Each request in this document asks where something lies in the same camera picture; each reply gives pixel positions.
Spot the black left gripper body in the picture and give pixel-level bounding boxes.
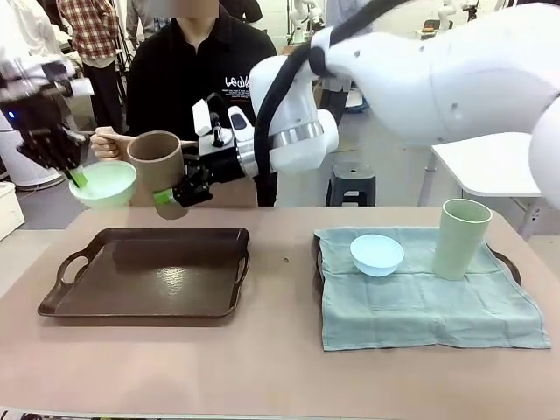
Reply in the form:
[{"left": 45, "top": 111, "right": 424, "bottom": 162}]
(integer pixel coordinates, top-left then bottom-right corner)
[{"left": 0, "top": 87, "right": 67, "bottom": 146}]

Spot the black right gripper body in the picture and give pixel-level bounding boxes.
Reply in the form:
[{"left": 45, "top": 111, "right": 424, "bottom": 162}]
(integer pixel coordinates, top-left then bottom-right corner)
[{"left": 202, "top": 147, "right": 246, "bottom": 185}]

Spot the brown tall cup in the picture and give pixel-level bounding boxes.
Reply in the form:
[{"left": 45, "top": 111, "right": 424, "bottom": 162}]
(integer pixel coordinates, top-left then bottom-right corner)
[{"left": 126, "top": 130, "right": 192, "bottom": 220}]

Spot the pale green bowl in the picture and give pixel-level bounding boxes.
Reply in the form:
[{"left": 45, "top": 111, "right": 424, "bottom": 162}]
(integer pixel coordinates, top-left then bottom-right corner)
[{"left": 68, "top": 160, "right": 137, "bottom": 210}]

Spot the pale blue bowl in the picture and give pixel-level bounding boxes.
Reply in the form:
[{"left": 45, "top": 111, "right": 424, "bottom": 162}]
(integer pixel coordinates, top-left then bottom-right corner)
[{"left": 348, "top": 234, "right": 406, "bottom": 277}]

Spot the teal cloth mat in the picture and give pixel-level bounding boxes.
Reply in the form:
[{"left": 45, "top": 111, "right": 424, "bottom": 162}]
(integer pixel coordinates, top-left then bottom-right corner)
[{"left": 313, "top": 225, "right": 552, "bottom": 353}]

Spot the pale green tall cup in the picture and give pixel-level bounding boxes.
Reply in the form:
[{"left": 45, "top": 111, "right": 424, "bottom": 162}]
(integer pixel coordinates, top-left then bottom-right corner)
[{"left": 431, "top": 198, "right": 494, "bottom": 281}]

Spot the dark brown serving tray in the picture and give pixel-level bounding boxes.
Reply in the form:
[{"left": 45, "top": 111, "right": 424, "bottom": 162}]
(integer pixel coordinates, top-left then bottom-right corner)
[
  {"left": 311, "top": 227, "right": 522, "bottom": 288},
  {"left": 37, "top": 226, "right": 251, "bottom": 327}
]

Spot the person's right hand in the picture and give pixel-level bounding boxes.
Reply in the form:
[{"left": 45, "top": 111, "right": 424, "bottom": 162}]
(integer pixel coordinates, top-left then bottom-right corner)
[{"left": 90, "top": 126, "right": 132, "bottom": 164}]

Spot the white cylindrical air purifier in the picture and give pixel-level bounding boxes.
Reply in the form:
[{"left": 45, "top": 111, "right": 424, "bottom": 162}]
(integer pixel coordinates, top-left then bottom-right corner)
[{"left": 0, "top": 126, "right": 62, "bottom": 190}]

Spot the white box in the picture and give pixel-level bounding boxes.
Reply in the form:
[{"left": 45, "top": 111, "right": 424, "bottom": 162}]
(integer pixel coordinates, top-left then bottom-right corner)
[{"left": 0, "top": 181, "right": 24, "bottom": 242}]

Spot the person in white shirt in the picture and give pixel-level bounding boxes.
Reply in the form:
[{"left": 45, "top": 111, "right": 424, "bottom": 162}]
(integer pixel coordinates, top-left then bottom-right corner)
[{"left": 0, "top": 0, "right": 60, "bottom": 67}]

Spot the person in red plaid shirt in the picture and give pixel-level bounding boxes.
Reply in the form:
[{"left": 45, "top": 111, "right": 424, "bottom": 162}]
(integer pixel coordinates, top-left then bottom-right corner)
[{"left": 58, "top": 0, "right": 128, "bottom": 135}]

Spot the person in black shirt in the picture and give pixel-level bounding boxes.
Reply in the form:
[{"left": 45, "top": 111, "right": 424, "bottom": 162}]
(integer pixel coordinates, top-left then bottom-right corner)
[{"left": 125, "top": 0, "right": 279, "bottom": 207}]

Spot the black plastic stool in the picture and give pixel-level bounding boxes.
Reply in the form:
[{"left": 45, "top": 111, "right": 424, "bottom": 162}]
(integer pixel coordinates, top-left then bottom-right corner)
[{"left": 326, "top": 162, "right": 377, "bottom": 207}]

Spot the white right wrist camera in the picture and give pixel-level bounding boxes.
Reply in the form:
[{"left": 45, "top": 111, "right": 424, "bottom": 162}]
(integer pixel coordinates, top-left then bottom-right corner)
[{"left": 192, "top": 92, "right": 234, "bottom": 157}]

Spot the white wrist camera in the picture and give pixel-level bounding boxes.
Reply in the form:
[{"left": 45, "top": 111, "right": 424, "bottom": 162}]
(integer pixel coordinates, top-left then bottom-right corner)
[
  {"left": 192, "top": 92, "right": 234, "bottom": 157},
  {"left": 65, "top": 76, "right": 95, "bottom": 98}
]

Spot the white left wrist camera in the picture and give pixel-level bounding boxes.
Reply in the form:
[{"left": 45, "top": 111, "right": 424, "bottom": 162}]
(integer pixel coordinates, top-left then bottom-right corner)
[{"left": 65, "top": 76, "right": 95, "bottom": 98}]

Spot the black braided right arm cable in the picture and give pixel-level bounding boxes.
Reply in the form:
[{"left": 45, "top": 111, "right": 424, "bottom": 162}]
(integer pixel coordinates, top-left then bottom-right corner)
[{"left": 255, "top": 0, "right": 395, "bottom": 207}]

